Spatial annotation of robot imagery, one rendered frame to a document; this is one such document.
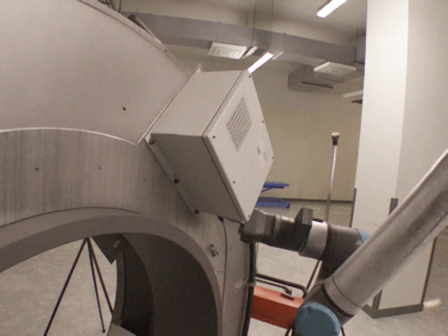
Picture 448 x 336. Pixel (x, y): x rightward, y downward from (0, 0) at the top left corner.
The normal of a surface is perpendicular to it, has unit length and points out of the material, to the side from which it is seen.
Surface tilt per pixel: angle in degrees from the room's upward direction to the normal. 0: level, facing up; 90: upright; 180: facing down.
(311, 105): 90
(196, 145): 137
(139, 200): 90
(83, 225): 90
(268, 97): 90
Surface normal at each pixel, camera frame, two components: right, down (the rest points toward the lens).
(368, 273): -0.54, -0.03
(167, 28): 0.18, 0.09
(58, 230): 0.87, 0.11
